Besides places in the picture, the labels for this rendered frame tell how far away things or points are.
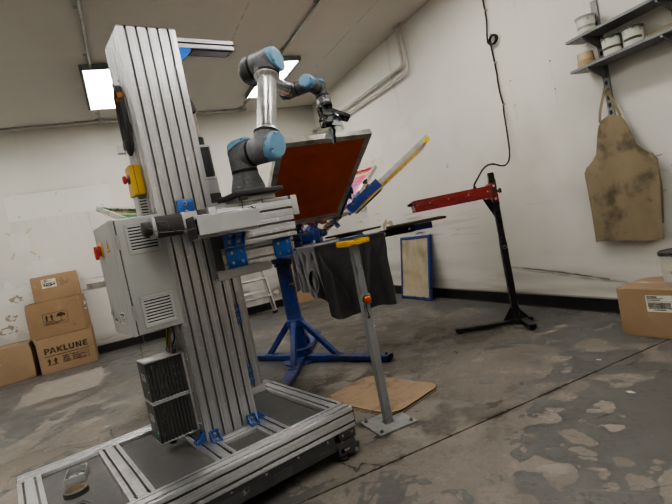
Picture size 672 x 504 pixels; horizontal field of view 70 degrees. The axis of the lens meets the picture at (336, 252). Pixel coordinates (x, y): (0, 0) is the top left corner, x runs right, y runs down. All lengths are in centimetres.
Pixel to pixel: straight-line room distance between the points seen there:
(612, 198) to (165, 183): 292
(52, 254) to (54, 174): 103
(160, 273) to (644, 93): 308
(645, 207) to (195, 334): 290
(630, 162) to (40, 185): 642
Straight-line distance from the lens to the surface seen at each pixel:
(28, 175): 724
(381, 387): 251
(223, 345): 224
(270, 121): 214
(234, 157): 215
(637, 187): 372
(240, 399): 231
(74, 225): 710
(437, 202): 364
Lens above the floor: 103
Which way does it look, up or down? 3 degrees down
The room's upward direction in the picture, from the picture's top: 11 degrees counter-clockwise
